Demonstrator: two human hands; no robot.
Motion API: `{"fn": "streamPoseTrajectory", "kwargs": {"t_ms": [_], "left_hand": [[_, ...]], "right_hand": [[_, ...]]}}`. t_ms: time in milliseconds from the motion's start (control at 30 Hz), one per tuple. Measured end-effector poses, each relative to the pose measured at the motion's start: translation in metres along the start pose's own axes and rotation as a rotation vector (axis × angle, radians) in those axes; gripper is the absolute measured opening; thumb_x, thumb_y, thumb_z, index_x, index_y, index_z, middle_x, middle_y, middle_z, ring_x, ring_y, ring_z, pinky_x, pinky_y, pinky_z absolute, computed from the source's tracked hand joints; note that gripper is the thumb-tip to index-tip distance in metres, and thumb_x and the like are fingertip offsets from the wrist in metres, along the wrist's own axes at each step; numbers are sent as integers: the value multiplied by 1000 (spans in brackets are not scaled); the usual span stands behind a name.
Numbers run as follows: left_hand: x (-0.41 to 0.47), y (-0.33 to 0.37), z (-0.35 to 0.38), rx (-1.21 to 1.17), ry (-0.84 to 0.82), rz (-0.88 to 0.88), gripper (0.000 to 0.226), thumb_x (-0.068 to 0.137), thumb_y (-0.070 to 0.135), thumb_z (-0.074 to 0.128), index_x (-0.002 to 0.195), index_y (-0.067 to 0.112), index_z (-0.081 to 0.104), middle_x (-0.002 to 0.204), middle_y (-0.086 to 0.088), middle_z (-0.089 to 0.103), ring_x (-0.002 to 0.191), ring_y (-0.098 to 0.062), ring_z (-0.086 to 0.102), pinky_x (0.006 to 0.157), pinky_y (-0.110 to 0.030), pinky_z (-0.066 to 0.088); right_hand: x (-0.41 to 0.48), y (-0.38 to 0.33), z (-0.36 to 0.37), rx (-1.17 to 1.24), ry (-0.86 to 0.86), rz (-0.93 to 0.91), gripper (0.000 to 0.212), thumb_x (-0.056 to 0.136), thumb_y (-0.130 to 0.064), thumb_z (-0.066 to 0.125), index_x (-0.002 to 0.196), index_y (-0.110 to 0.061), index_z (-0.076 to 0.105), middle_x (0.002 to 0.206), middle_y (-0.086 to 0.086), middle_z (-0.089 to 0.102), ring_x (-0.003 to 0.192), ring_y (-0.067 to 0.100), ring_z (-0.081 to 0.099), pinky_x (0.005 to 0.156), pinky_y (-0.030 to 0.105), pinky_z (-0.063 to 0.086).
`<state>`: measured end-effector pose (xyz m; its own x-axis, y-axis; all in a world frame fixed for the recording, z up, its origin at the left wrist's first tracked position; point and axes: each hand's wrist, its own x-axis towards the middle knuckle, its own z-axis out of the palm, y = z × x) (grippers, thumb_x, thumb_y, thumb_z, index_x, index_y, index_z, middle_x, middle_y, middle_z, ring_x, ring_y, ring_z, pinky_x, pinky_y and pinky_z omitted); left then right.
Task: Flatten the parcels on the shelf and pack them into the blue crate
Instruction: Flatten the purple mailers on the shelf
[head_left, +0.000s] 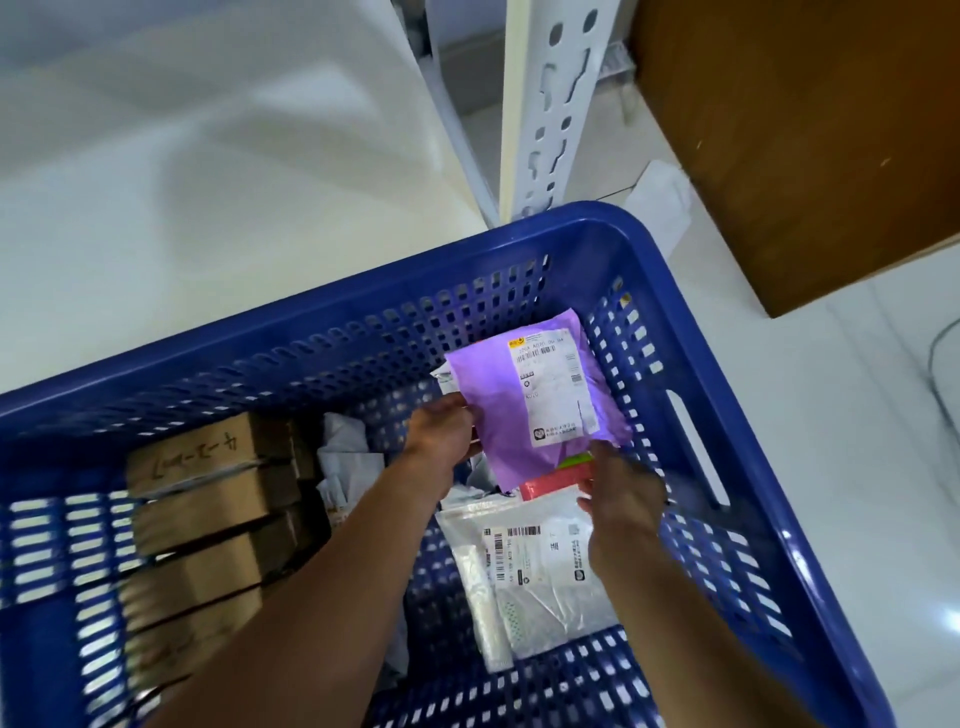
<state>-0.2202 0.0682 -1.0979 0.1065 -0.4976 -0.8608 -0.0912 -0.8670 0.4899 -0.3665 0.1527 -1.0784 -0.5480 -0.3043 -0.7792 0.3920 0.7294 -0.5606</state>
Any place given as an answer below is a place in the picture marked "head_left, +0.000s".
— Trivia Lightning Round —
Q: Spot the white metal shelf rack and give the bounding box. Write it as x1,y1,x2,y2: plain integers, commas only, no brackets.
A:
0,0,624,395

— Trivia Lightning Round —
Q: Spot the red mailer bag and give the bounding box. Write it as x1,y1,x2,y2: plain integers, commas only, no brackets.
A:
519,464,598,504

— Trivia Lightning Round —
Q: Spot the blue plastic basket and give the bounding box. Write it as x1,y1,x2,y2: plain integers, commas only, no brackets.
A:
0,200,898,728

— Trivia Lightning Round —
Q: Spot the person's left forearm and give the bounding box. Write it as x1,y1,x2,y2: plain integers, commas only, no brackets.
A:
138,464,451,728

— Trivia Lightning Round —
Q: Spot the person's right hand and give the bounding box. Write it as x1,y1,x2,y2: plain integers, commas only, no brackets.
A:
577,442,667,579

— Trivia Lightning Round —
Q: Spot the small brown cardboard box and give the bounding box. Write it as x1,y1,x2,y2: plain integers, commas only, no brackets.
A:
125,414,301,500
133,461,309,556
123,584,264,676
119,509,313,620

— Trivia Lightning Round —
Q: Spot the person's right forearm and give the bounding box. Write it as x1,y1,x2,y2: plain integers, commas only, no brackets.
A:
599,539,823,728

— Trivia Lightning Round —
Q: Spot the white mailer bag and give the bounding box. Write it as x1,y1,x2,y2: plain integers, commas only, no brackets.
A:
436,498,624,674

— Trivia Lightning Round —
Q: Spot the person's left hand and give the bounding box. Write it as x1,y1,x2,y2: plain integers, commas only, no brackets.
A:
389,393,483,496

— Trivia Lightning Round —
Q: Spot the white paper sheet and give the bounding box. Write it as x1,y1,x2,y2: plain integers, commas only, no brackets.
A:
623,158,695,256

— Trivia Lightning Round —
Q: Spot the grey floor cable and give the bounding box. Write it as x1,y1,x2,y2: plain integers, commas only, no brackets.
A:
926,318,960,421

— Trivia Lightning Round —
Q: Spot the purple mailer bag front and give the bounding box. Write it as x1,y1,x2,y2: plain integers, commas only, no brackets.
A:
447,307,634,490

